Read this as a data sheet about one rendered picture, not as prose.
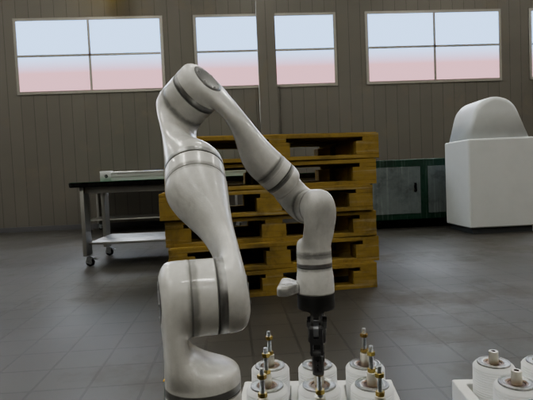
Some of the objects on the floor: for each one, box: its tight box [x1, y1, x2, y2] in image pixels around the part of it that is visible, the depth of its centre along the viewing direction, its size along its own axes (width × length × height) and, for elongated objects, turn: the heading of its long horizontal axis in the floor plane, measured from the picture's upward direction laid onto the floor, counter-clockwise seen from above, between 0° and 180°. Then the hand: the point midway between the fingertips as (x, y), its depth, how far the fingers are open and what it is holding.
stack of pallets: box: [159, 132, 379, 298], centre depth 342 cm, size 138×95×98 cm
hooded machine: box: [445, 97, 533, 234], centre depth 565 cm, size 80×65×150 cm
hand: (318, 361), depth 98 cm, fingers open, 6 cm apart
